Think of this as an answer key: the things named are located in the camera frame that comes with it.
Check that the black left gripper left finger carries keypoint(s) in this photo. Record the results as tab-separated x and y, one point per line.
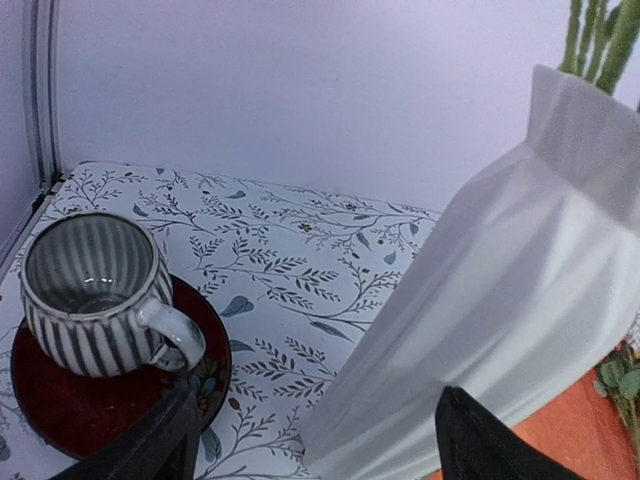
163	444

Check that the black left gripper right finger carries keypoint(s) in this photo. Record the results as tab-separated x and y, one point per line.
474	444

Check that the orange tissue paper sheet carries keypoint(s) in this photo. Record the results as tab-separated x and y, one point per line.
582	431

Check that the white ribbed ceramic vase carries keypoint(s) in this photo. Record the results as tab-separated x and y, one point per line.
529	277

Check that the blue hydrangea flower stem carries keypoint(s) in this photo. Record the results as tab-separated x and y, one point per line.
599	41

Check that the dark red saucer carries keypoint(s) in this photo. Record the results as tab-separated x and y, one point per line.
79	415

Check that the striped black white cup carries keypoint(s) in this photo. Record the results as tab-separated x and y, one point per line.
98	298

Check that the floral patterned tablecloth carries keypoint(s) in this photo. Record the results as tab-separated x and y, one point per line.
297	276

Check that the left aluminium frame post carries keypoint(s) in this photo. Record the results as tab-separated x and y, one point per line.
40	49

